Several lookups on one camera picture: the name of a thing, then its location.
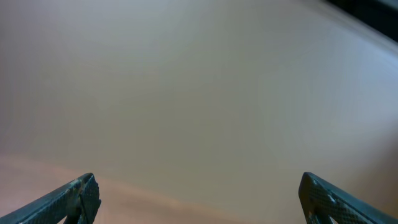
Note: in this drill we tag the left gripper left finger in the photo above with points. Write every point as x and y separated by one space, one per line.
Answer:
76 202

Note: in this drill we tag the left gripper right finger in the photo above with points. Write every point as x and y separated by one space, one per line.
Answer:
322 202

